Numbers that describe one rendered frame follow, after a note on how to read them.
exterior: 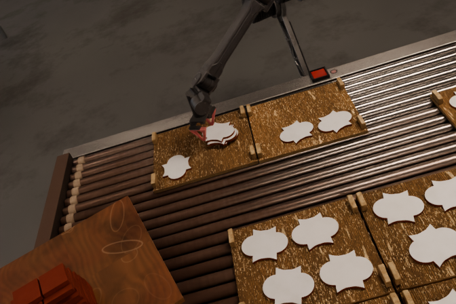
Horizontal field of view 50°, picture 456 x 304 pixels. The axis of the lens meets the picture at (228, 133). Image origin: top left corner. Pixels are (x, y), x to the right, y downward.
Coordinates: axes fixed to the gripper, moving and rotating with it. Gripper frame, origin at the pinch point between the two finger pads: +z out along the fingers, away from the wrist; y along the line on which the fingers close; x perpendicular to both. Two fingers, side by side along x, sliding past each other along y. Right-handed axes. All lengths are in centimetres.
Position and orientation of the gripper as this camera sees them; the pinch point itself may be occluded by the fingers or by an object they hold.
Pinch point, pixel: (207, 131)
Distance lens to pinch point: 195.0
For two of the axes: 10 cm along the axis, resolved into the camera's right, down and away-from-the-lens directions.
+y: 3.0, -6.5, 7.0
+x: -9.2, 0.1, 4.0
